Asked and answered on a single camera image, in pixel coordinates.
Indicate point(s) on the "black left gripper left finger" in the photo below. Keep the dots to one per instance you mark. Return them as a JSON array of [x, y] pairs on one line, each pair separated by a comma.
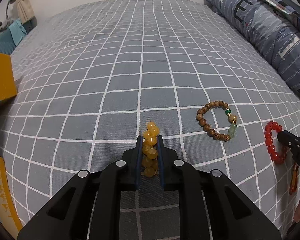
[[88, 205]]

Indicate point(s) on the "blue suitcase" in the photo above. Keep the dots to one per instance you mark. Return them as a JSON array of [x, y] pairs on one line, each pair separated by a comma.
[[11, 34]]

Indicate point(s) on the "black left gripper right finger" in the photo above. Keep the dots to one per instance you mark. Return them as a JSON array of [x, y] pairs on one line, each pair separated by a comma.
[[211, 206]]

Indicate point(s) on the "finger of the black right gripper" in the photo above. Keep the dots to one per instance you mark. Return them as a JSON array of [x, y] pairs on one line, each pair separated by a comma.
[[286, 138]]

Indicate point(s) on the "grey checked bed sheet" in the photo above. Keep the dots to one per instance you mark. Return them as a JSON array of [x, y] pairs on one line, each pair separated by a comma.
[[91, 78]]

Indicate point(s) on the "yellow white cardboard box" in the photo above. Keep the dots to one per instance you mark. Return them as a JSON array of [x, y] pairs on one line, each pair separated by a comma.
[[10, 224]]

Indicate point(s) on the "beige curtain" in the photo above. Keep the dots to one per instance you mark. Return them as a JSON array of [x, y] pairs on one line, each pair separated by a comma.
[[25, 10]]

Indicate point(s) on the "blue grey rolled duvet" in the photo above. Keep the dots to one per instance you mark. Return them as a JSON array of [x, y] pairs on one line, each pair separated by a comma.
[[277, 40]]

